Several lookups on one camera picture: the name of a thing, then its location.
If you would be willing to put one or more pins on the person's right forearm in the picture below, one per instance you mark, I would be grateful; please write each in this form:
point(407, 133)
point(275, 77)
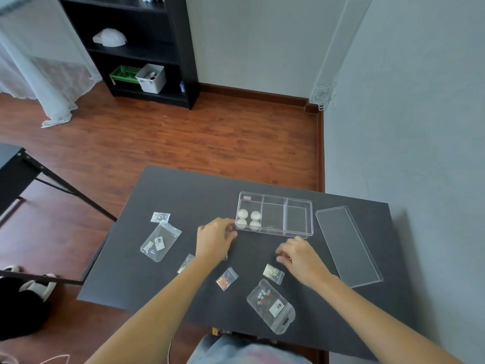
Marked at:
point(371, 322)

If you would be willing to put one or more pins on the person's light patterned clothing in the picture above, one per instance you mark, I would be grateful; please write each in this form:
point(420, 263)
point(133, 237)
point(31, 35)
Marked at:
point(246, 352)

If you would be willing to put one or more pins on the white cap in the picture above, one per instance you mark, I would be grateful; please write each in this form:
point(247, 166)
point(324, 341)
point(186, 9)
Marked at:
point(110, 37)

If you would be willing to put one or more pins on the white round ball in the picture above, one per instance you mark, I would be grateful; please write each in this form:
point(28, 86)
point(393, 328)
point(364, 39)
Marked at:
point(255, 216)
point(241, 223)
point(242, 214)
point(254, 225)

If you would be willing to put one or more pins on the zip bag with flower charms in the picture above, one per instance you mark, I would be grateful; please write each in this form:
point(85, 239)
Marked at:
point(271, 306)

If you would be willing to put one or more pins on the white sheer curtain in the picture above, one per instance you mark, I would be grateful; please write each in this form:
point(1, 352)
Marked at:
point(38, 71)

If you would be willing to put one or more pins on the white slipper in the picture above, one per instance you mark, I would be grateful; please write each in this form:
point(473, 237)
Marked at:
point(38, 288)
point(11, 268)

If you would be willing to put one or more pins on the clear plastic compartment box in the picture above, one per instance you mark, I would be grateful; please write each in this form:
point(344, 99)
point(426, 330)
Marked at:
point(284, 216)

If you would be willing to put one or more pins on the small bag of orange beads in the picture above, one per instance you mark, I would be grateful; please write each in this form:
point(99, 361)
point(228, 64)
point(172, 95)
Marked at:
point(227, 279)

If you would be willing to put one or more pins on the black side table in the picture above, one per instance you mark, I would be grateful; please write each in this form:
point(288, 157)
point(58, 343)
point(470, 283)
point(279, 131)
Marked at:
point(15, 170)

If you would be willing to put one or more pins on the person's left fingers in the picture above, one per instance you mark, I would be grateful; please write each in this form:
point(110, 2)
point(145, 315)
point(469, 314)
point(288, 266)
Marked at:
point(229, 229)

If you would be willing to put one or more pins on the black metal table frame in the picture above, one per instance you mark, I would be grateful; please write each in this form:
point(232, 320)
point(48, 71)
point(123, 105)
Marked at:
point(57, 277)

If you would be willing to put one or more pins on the green plastic basket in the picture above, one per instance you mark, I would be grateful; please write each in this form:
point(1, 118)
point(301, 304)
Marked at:
point(124, 74)

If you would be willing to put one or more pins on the small bag of cream beads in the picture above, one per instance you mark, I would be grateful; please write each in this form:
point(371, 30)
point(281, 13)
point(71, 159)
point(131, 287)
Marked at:
point(185, 263)

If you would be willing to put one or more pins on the small bag of white sequins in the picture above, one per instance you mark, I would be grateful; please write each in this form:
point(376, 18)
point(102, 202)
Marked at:
point(273, 274)

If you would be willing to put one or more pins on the zip bag with white beads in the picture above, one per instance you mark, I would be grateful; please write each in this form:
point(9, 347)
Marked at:
point(161, 241)

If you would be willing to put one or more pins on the black bookshelf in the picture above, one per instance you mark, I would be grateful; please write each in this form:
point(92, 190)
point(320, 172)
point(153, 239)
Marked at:
point(166, 45)

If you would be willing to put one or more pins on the clear plastic box lid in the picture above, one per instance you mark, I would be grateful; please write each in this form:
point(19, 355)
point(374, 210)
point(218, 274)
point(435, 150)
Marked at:
point(346, 244)

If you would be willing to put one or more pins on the person's right hand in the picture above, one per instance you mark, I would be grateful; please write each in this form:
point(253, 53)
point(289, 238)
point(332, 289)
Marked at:
point(303, 261)

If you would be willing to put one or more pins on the person's right fingers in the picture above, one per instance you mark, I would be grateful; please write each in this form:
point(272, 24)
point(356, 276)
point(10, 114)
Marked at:
point(285, 252)

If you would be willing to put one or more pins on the person's left hand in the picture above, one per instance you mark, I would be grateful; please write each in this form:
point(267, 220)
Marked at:
point(212, 240)

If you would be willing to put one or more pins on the white storage bin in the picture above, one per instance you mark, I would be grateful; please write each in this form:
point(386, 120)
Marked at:
point(150, 78)

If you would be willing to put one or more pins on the person's left forearm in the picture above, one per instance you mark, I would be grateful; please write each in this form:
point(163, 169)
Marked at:
point(163, 314)

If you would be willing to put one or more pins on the tiny bag of pale beads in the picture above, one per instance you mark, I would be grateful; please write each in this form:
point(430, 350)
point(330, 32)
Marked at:
point(160, 217)

